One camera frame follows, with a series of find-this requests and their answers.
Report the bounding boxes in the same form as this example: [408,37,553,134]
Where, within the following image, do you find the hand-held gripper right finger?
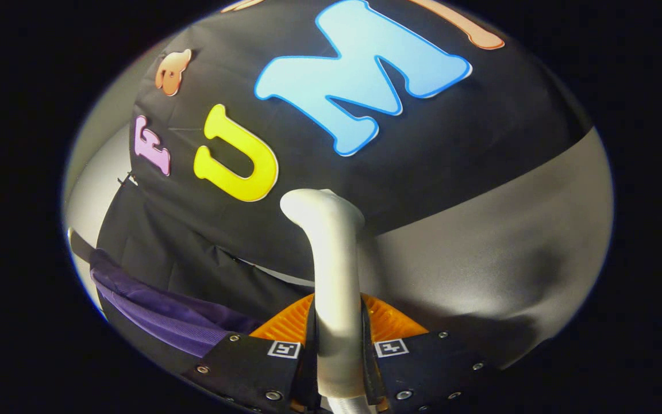
[360,293,504,414]

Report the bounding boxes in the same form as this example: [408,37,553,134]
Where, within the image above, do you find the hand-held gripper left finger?
[180,293,319,414]

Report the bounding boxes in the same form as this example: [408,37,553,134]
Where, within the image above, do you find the white garment steamer head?
[280,189,366,400]

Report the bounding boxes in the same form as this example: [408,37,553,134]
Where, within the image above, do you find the purple corduroy jacket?
[90,248,264,358]

